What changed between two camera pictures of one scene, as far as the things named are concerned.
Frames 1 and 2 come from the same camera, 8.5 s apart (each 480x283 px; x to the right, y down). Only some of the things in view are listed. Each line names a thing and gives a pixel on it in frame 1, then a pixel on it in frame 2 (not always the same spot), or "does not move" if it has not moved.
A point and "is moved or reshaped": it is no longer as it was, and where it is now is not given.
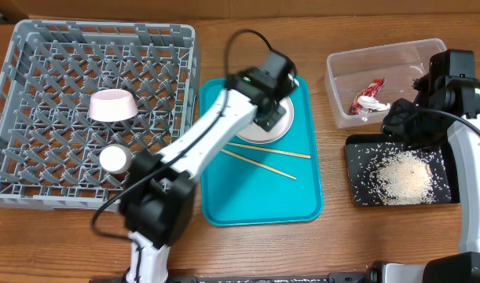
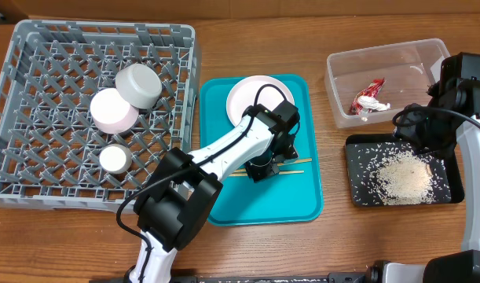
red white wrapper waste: x=372 y=90 does not move
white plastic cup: x=115 y=158 does not move
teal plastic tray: x=269 y=183 does not move
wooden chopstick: x=259 y=164 is moved or reshaped
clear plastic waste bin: x=361 y=85 does not move
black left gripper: x=272 y=117 to x=261 y=171
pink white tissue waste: x=369 y=102 does not move
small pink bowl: x=112 y=105 is moved or reshaped
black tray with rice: x=380 y=172 does not move
